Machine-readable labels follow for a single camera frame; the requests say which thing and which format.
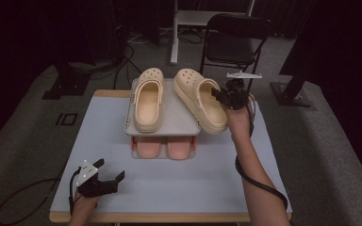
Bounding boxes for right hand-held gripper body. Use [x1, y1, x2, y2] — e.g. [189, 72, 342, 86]
[222, 72, 264, 111]

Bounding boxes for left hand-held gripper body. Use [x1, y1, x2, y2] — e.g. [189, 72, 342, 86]
[75, 159, 119, 199]

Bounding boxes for cream clog shoe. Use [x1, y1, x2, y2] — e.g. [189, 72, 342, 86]
[173, 68, 229, 136]
[133, 67, 166, 134]

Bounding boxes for pink slide slipper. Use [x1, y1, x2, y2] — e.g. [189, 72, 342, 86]
[136, 136, 163, 159]
[165, 136, 193, 161]

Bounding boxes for grey two-tier shoe rack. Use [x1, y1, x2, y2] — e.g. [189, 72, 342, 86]
[124, 77, 201, 159]

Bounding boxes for person's left hand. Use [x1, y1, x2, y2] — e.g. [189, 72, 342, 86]
[71, 192, 101, 220]

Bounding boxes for person's right hand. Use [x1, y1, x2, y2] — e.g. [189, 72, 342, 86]
[222, 93, 256, 143]

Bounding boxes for black folding chair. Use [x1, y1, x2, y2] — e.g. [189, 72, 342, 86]
[197, 12, 272, 93]

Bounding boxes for light blue table mat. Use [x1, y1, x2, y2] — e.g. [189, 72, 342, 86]
[49, 95, 293, 215]

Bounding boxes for black stand with base plate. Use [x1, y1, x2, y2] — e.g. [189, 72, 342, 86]
[270, 56, 314, 107]
[41, 60, 92, 101]

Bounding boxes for white desk frame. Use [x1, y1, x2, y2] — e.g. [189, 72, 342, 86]
[170, 0, 255, 66]

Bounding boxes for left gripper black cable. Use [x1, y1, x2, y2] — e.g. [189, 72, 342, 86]
[0, 168, 82, 226]

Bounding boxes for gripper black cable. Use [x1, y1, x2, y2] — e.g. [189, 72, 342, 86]
[0, 168, 82, 226]
[234, 93, 288, 218]

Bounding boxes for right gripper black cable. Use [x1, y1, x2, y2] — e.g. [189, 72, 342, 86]
[234, 93, 288, 218]

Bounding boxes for black floor cables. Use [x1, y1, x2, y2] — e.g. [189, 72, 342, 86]
[112, 43, 149, 90]

